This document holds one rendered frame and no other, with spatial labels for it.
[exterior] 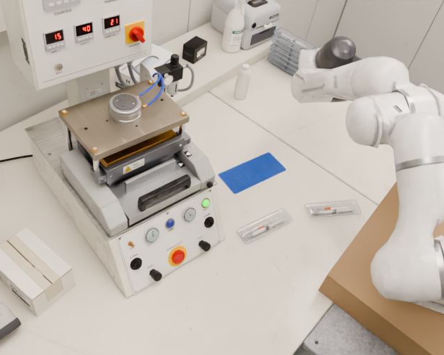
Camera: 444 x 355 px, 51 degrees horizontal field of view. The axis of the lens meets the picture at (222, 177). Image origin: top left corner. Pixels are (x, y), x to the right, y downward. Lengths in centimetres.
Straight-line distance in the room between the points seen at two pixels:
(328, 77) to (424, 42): 226
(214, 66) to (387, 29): 181
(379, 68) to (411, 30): 237
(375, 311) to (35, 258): 87
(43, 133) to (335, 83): 82
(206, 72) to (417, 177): 117
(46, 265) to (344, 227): 89
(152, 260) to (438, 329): 74
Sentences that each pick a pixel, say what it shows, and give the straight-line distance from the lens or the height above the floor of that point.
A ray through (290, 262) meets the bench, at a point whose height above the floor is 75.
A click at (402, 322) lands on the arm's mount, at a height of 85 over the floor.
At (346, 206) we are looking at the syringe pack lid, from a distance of 158.
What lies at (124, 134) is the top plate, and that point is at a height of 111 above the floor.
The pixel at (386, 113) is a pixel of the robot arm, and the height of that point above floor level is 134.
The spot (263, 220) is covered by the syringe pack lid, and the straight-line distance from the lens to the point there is 145.
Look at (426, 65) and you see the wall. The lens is 349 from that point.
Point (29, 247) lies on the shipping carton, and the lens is 130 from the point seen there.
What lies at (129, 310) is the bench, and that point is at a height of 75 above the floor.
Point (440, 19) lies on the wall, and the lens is 337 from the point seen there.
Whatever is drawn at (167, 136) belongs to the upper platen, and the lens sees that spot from 122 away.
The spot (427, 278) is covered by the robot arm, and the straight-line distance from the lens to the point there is 92.
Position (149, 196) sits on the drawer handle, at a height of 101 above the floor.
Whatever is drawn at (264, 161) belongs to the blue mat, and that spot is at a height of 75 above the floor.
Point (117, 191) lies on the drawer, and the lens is 121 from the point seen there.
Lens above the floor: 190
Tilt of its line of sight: 48 degrees down
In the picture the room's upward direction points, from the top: 12 degrees clockwise
